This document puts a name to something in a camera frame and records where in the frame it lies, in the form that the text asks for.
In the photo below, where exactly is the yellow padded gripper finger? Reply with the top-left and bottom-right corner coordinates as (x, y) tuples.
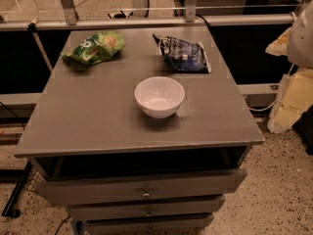
(265, 27), (291, 56)
(267, 69), (313, 133)

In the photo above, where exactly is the blue chip bag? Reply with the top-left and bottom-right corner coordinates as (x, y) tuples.
(153, 34), (211, 73)

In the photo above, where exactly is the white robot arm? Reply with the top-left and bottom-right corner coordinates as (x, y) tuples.
(265, 2), (313, 133)

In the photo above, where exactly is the white bowl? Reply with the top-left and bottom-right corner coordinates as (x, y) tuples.
(134, 76), (185, 118)

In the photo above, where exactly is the green chip bag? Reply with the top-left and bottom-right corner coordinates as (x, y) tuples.
(62, 31), (125, 66)

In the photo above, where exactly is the middle grey drawer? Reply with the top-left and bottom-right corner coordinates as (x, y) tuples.
(67, 195), (225, 221)

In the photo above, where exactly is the grey drawer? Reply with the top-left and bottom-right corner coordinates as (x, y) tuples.
(84, 213), (213, 235)
(36, 168), (246, 206)
(67, 195), (225, 221)

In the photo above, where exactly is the bottom grey drawer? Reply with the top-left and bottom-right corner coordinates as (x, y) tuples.
(84, 213), (213, 235)

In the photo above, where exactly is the grey drawer cabinet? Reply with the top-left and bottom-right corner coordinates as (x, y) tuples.
(13, 26), (265, 235)

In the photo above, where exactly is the top grey drawer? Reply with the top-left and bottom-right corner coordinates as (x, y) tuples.
(36, 168), (246, 206)

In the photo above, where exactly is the black floor bar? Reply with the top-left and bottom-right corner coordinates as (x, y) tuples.
(0, 162), (32, 218)

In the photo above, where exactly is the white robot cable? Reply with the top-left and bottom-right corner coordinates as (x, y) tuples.
(248, 62), (296, 113)

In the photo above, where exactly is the aluminium frame rail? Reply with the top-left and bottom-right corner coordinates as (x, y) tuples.
(0, 13), (296, 32)

